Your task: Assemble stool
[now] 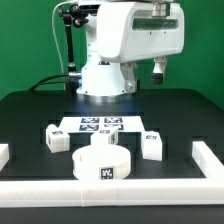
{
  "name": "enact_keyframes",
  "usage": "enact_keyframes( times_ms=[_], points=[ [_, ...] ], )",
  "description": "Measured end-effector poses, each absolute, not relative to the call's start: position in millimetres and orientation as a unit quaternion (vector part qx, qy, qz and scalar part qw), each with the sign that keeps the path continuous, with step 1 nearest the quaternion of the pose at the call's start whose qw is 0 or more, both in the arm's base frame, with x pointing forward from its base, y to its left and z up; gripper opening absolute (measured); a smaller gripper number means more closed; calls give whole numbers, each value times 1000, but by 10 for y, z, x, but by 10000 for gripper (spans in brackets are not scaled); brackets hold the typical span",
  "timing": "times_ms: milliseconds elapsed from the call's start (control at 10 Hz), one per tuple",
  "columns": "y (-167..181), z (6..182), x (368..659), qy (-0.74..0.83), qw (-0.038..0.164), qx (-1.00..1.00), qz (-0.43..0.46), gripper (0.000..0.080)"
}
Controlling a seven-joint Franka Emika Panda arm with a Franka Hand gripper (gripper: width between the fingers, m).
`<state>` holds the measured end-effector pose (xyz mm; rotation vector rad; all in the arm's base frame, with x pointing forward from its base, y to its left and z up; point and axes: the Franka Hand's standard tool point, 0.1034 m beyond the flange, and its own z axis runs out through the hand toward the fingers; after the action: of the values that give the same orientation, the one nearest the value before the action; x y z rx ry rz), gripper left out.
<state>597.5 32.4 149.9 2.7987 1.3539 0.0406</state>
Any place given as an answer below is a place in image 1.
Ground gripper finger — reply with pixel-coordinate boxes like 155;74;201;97
151;56;168;85
120;62;136;93

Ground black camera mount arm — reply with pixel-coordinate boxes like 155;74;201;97
59;3;99;93

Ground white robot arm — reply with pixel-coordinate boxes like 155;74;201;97
77;0;184;102

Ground white cable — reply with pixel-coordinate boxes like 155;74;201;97
51;0;78;92

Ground black cables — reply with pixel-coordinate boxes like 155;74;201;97
28;73;72;92

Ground white U-shaped fence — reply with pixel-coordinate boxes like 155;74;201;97
0;141;224;208

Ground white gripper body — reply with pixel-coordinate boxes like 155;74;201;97
97;2;184;63

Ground white marker sheet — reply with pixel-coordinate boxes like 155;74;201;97
59;116;144;133

